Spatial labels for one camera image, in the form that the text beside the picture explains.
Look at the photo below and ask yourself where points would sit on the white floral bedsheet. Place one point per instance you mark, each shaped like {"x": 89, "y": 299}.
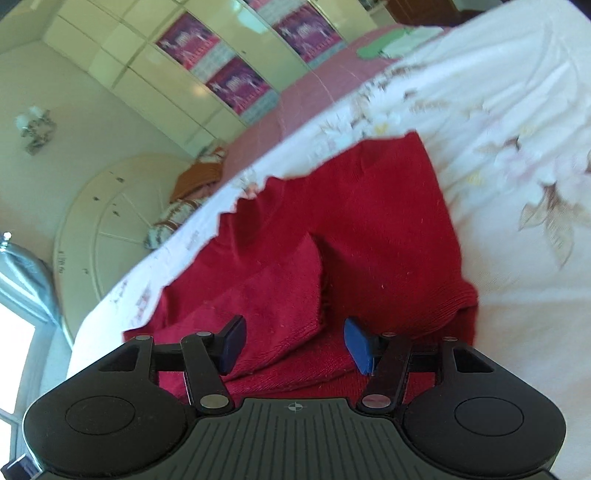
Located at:
{"x": 508, "y": 92}

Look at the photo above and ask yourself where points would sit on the brown cloth pillow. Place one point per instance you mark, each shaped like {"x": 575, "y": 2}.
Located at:
{"x": 198, "y": 177}

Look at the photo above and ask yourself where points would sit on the purple wall poster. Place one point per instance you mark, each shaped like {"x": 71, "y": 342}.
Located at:
{"x": 307, "y": 30}
{"x": 238, "y": 87}
{"x": 187, "y": 41}

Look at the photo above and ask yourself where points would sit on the dark wooden furniture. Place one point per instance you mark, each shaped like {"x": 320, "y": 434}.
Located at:
{"x": 415, "y": 9}

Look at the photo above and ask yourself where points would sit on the pink quilted bedspread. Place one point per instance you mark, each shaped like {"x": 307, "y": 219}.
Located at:
{"x": 323, "y": 87}

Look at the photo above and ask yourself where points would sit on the red knit sweater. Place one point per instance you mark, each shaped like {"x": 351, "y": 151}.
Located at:
{"x": 369, "y": 230}

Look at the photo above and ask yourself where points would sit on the cream wardrobe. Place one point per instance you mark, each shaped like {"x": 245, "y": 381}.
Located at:
{"x": 138, "y": 60}

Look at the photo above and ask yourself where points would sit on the floral patterned cushion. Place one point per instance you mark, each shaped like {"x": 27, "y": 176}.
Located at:
{"x": 212, "y": 154}

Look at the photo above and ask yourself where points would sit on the white folded cloth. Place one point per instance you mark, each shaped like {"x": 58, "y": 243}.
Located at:
{"x": 411, "y": 41}

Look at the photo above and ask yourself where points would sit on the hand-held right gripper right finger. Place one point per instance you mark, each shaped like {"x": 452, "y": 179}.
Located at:
{"x": 358, "y": 344}

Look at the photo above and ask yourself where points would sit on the window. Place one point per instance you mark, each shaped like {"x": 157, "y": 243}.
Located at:
{"x": 14, "y": 350}

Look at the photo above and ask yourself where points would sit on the cream round headboard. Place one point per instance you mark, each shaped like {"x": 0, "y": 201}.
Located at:
{"x": 115, "y": 221}

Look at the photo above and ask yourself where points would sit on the green folded cloth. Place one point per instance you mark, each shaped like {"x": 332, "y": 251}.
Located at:
{"x": 374, "y": 46}

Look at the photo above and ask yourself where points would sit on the grey blue curtain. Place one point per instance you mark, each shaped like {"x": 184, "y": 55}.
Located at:
{"x": 23, "y": 272}

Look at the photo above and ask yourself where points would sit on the plaid patterned pillow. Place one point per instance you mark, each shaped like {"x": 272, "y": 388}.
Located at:
{"x": 171, "y": 219}

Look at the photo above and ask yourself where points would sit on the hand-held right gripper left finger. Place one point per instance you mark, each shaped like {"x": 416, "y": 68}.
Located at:
{"x": 233, "y": 344}

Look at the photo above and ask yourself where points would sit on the wall lamp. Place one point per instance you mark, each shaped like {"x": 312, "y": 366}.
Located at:
{"x": 34, "y": 127}

